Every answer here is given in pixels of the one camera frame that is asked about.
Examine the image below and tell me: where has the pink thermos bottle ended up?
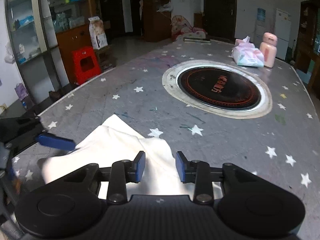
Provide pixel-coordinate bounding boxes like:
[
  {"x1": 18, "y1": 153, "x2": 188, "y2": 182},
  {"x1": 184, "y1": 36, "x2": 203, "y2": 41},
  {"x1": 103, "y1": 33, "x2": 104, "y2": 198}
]
[{"x1": 259, "y1": 33, "x2": 278, "y2": 68}]

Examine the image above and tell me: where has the white paper bag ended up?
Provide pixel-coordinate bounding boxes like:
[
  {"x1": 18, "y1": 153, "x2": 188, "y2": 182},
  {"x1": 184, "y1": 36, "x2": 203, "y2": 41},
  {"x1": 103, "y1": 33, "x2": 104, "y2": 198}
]
[{"x1": 88, "y1": 16, "x2": 108, "y2": 50}]

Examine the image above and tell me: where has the cream sweatshirt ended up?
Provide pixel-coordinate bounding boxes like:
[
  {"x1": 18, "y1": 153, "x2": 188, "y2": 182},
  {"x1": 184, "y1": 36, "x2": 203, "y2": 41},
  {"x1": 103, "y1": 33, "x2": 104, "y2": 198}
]
[{"x1": 42, "y1": 115, "x2": 194, "y2": 197}]

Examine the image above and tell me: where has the round black induction cooktop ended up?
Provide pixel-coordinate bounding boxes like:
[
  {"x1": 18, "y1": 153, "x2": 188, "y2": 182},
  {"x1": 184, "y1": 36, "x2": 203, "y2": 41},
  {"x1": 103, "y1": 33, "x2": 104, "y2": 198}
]
[{"x1": 162, "y1": 60, "x2": 273, "y2": 119}]

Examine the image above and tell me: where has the white refrigerator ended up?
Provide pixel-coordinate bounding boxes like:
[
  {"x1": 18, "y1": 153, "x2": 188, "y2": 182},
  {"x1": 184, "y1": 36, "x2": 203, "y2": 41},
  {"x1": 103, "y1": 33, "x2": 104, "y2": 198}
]
[{"x1": 274, "y1": 9, "x2": 291, "y2": 60}]

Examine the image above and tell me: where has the dark wooden door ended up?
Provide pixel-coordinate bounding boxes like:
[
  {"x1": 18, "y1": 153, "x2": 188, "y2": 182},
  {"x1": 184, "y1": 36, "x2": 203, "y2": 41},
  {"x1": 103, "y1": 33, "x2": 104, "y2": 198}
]
[{"x1": 203, "y1": 0, "x2": 237, "y2": 40}]

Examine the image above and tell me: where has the water dispenser with blue bottle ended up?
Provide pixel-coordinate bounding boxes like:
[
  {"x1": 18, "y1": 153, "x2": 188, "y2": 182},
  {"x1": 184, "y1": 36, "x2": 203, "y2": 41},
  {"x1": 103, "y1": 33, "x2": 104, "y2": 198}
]
[{"x1": 254, "y1": 8, "x2": 266, "y2": 47}]

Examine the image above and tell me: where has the pink cartoon folding item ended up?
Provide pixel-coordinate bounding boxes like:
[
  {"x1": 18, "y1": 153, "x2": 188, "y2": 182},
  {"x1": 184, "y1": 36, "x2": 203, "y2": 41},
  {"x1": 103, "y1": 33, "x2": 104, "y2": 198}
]
[{"x1": 171, "y1": 15, "x2": 206, "y2": 40}]

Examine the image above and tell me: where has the pink tissue pack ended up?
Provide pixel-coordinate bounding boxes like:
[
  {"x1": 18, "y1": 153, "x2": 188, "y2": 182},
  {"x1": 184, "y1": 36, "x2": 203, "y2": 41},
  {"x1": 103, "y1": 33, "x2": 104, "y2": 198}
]
[{"x1": 232, "y1": 36, "x2": 264, "y2": 67}]

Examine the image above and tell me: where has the red plastic stool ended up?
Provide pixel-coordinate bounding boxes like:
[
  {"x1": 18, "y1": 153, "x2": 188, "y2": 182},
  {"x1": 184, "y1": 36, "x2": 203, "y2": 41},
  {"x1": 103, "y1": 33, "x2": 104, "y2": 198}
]
[{"x1": 72, "y1": 46, "x2": 101, "y2": 85}]

